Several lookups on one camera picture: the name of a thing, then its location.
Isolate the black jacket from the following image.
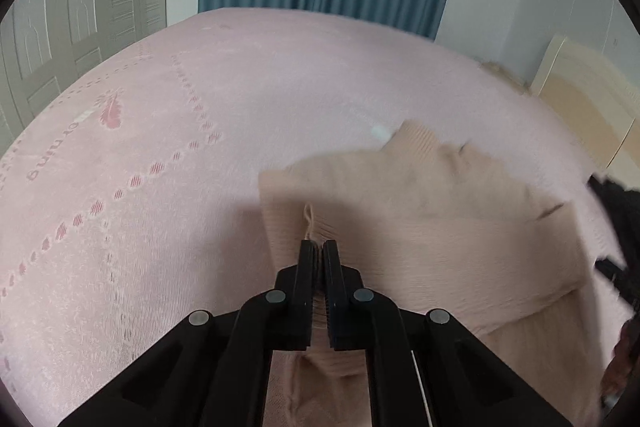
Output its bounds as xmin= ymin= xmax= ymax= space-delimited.
xmin=586 ymin=172 xmax=640 ymax=310

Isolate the beige pink knit sweater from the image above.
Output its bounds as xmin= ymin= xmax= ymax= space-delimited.
xmin=257 ymin=119 xmax=607 ymax=427

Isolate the pink patterned bed sheet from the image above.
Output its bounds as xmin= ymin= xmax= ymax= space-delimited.
xmin=0 ymin=7 xmax=628 ymax=427

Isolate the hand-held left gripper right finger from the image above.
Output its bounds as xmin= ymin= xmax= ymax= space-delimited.
xmin=322 ymin=240 xmax=574 ymax=427

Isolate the beige cream headboard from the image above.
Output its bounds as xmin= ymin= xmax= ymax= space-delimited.
xmin=530 ymin=34 xmax=640 ymax=182

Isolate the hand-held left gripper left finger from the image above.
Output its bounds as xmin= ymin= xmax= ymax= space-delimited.
xmin=57 ymin=240 xmax=317 ymax=427

